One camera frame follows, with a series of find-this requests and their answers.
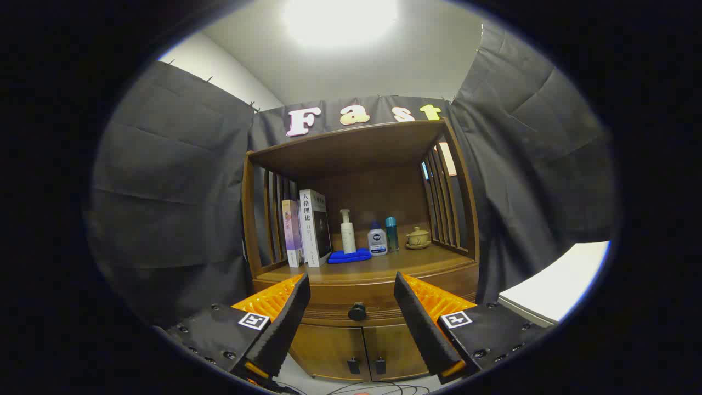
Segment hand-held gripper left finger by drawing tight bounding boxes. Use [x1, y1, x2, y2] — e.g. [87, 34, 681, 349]
[163, 272, 312, 385]

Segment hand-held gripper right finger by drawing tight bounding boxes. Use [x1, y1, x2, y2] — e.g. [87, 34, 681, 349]
[393, 271, 554, 385]

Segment wooden cabinet door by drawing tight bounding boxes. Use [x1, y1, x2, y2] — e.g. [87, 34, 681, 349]
[362, 323, 431, 382]
[289, 323, 371, 382]

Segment white grey side cabinet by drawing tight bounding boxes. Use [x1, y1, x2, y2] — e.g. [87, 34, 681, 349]
[497, 241, 610, 328]

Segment brown wooden cabinet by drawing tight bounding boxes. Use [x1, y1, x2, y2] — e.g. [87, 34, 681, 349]
[241, 118, 480, 382]

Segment yellow lidded teacup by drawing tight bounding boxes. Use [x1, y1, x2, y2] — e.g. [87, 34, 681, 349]
[405, 225, 432, 250]

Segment purple book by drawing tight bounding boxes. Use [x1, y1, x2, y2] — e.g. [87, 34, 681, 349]
[281, 199, 304, 268]

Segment blue folded cloth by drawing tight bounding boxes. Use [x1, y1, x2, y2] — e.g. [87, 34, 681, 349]
[327, 248, 372, 264]

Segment white bottle blue cap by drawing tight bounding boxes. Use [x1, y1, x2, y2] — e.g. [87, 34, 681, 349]
[367, 221, 389, 257]

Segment white book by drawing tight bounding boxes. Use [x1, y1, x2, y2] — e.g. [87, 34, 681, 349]
[299, 189, 332, 268]

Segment white pump bottle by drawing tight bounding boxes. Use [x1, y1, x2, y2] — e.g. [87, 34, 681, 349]
[339, 208, 357, 254]

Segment black floor cables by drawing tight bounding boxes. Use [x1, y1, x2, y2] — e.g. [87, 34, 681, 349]
[273, 381, 431, 395]

